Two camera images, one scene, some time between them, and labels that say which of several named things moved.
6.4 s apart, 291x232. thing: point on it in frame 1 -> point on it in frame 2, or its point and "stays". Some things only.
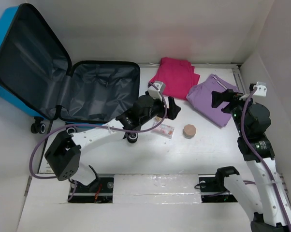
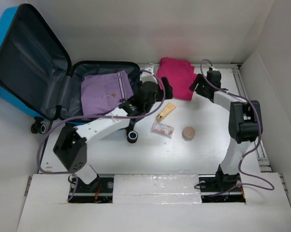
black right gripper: (228, 95) -> (198, 79)
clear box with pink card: (164, 130) stays
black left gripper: (173, 109) -> (167, 88)
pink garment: (178, 75) stays
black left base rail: (98, 190) stays
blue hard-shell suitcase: (32, 72) stays
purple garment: (199, 95) -> (100, 93)
